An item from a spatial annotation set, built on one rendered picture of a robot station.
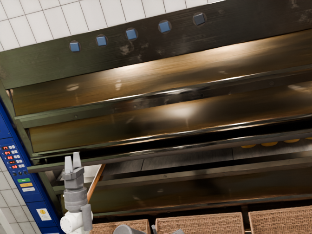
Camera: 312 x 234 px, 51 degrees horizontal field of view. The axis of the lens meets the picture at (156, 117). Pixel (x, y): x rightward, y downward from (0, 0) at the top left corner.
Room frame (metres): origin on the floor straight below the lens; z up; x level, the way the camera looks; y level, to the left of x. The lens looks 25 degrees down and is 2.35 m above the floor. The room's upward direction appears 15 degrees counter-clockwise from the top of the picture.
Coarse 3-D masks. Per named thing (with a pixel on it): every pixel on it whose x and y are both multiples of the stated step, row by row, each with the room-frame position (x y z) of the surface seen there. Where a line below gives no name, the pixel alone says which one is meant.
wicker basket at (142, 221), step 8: (96, 224) 1.79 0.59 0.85; (104, 224) 1.77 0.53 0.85; (112, 224) 1.75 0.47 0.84; (120, 224) 1.74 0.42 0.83; (128, 224) 1.72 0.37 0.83; (136, 224) 1.71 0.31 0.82; (144, 224) 1.70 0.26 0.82; (96, 232) 1.77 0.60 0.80; (104, 232) 1.76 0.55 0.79; (112, 232) 1.74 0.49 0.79
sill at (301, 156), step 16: (240, 160) 1.60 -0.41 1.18; (256, 160) 1.56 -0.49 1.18; (272, 160) 1.52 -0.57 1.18; (288, 160) 1.49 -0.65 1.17; (304, 160) 1.47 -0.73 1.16; (112, 176) 1.80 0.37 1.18; (128, 176) 1.75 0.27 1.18; (144, 176) 1.71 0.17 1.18; (160, 176) 1.68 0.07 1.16; (176, 176) 1.66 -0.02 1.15
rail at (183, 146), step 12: (276, 132) 1.38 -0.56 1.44; (288, 132) 1.36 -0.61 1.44; (300, 132) 1.34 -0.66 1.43; (192, 144) 1.49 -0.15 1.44; (204, 144) 1.47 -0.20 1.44; (216, 144) 1.45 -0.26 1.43; (96, 156) 1.64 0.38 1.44; (108, 156) 1.60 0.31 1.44; (120, 156) 1.58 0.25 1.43; (36, 168) 1.72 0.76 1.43
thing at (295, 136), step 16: (256, 128) 1.56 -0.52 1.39; (272, 128) 1.51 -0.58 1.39; (288, 128) 1.45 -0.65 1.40; (144, 144) 1.72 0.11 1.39; (160, 144) 1.65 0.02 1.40; (176, 144) 1.59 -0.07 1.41; (224, 144) 1.44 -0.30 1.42; (240, 144) 1.41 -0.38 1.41; (48, 160) 1.83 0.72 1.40; (64, 160) 1.76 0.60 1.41; (112, 160) 1.59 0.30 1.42; (128, 160) 1.57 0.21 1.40
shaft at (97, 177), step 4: (104, 164) 1.94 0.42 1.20; (100, 168) 1.89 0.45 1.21; (100, 172) 1.85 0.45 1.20; (96, 176) 1.80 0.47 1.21; (96, 180) 1.77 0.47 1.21; (92, 184) 1.73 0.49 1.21; (96, 184) 1.74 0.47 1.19; (92, 188) 1.69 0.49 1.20; (88, 192) 1.66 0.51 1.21; (92, 192) 1.67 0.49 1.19; (88, 196) 1.62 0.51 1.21; (88, 200) 1.60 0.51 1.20
